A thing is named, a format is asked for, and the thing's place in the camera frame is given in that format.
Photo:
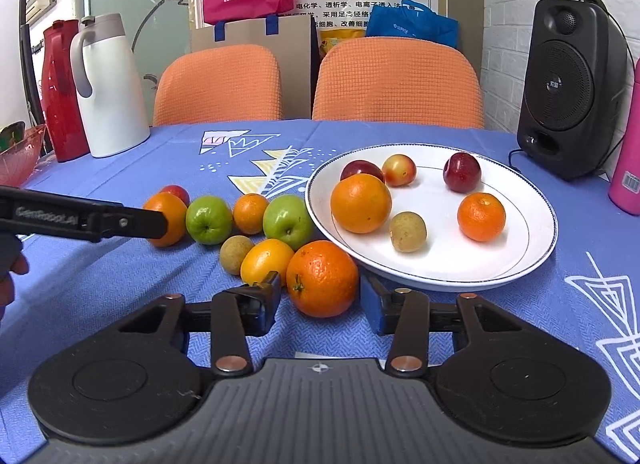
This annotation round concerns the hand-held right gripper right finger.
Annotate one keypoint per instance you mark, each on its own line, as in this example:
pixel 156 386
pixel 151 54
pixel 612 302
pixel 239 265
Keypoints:
pixel 375 309

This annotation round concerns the green printed packet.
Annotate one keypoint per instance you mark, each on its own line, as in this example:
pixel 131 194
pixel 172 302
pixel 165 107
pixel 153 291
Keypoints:
pixel 11 136

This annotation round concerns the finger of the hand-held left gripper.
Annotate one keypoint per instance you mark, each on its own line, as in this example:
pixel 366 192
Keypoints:
pixel 145 224

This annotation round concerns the yellow snack bag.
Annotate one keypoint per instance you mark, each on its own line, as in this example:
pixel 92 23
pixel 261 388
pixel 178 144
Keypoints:
pixel 337 39

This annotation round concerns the orange chair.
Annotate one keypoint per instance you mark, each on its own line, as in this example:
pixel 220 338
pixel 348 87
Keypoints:
pixel 215 89
pixel 400 84

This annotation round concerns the yellow-orange citrus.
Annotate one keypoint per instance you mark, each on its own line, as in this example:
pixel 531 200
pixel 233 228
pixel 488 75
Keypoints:
pixel 266 259

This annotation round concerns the green apple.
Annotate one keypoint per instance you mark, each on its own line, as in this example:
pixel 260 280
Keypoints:
pixel 209 219
pixel 287 222

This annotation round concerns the large orange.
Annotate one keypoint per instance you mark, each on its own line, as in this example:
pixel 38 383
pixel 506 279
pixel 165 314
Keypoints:
pixel 177 224
pixel 360 203

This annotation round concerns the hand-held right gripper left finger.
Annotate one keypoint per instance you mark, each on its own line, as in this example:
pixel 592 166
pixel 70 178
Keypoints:
pixel 262 304

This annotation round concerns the person's left hand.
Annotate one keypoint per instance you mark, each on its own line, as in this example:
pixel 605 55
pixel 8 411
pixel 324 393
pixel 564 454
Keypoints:
pixel 6 294

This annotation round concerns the red thermos jug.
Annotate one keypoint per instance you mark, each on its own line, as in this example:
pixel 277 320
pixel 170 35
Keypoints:
pixel 60 109

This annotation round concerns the brown paper bag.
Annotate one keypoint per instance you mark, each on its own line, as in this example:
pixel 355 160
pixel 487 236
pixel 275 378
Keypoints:
pixel 295 69

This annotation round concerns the pink plastic bowl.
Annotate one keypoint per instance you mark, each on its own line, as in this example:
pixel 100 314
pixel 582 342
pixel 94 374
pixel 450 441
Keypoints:
pixel 17 164

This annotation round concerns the small tangerine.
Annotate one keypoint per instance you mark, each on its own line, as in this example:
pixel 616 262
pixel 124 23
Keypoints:
pixel 250 214

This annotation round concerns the white thermos jug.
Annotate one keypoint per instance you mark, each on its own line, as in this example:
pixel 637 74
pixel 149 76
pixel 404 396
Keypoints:
pixel 112 104

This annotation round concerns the black speaker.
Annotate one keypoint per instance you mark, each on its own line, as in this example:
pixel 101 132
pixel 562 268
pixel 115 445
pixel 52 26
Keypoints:
pixel 565 89

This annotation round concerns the dark red plum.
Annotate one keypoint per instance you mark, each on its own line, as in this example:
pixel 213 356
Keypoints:
pixel 361 168
pixel 462 172

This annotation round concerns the blue bag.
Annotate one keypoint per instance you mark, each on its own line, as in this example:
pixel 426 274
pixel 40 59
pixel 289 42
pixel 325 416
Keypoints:
pixel 410 24

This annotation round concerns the white plate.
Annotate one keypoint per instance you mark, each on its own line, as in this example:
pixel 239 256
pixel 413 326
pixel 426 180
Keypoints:
pixel 440 256

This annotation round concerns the tan kiwi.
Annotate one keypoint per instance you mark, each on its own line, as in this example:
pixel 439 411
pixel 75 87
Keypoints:
pixel 407 231
pixel 236 255

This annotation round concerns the pink bottle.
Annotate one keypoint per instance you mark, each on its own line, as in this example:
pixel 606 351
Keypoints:
pixel 627 164

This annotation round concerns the red yellow nectarine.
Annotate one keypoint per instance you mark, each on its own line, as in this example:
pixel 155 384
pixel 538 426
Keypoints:
pixel 175 192
pixel 399 170

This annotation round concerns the blue printed tablecloth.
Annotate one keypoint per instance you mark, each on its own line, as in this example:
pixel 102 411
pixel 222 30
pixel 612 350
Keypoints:
pixel 150 284

